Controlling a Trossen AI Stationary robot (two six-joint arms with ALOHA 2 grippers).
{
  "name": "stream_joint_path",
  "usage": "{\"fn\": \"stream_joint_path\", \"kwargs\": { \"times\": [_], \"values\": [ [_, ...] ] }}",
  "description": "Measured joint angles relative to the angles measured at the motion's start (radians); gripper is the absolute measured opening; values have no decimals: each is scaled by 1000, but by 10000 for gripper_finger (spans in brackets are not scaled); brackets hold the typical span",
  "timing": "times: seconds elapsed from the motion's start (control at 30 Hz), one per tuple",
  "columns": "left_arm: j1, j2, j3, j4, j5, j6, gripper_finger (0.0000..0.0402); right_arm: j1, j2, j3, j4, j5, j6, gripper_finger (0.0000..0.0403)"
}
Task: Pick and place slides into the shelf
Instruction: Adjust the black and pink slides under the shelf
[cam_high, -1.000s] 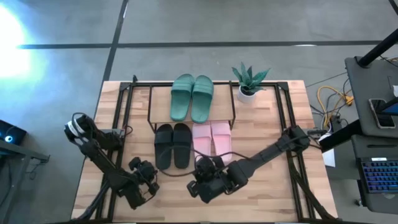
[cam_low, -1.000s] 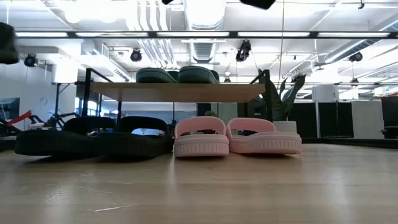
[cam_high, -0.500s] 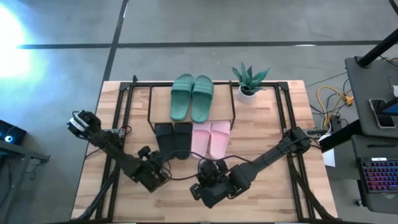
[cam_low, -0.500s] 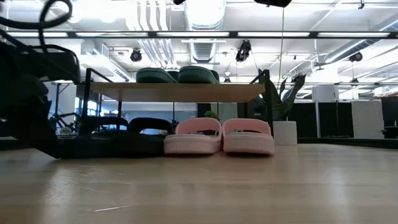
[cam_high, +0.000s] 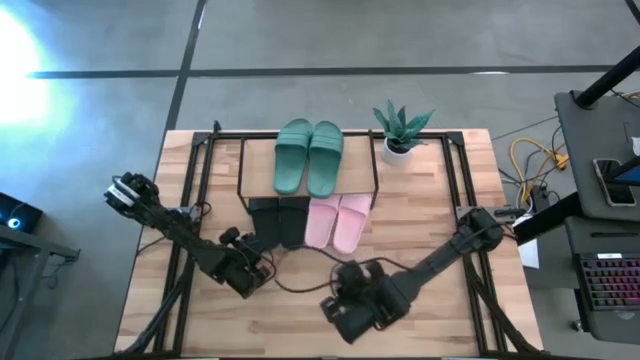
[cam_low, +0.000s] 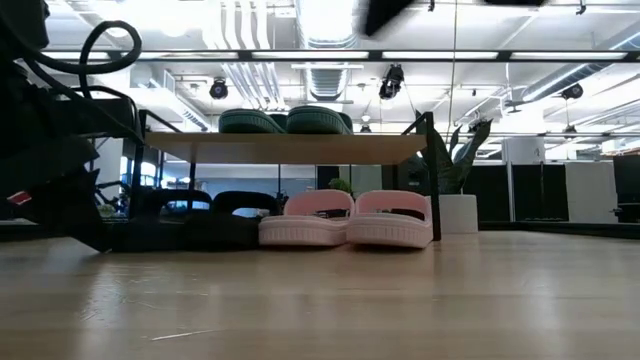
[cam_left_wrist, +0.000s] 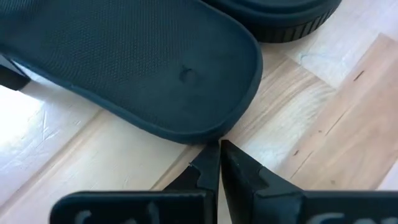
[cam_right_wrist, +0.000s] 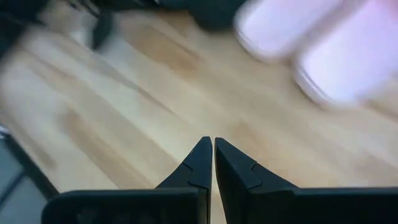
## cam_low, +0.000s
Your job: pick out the black ceiling spotlight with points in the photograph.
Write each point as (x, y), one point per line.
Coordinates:
(218, 89)
(572, 91)
(391, 80)

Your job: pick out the white plant pot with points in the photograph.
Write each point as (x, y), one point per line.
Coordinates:
(457, 212)

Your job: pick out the silver ceiling ventilation duct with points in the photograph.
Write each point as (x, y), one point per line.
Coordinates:
(327, 82)

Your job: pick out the white partition panel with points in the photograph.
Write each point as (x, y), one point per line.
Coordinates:
(592, 192)

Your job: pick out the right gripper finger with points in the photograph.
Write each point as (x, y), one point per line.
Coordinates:
(382, 12)

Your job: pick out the pink rubber slide sandal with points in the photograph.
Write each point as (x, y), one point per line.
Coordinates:
(300, 232)
(390, 232)

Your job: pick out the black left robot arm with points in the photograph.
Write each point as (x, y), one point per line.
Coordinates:
(20, 25)

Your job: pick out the black computer monitor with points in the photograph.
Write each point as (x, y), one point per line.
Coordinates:
(627, 175)

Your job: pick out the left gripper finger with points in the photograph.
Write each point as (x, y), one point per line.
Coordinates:
(75, 215)

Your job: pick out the black table border rail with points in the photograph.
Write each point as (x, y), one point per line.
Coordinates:
(550, 229)

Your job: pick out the black rubber slide sandal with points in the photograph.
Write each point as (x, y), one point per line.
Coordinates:
(225, 232)
(150, 235)

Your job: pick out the teal rubber slide sandal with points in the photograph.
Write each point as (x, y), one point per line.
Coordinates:
(315, 121)
(245, 122)

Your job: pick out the white cylindrical fixture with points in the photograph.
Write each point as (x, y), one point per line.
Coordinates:
(522, 150)

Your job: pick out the wooden shelf with black frame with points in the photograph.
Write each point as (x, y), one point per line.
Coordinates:
(300, 148)

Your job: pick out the large green leafy plant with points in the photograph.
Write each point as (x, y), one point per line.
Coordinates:
(455, 172)

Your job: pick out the black partition panels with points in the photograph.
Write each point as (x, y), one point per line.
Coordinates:
(490, 192)

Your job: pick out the red white slanted bar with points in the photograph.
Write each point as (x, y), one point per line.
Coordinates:
(19, 198)

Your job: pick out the small green bushy plant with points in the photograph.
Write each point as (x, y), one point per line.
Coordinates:
(340, 186)

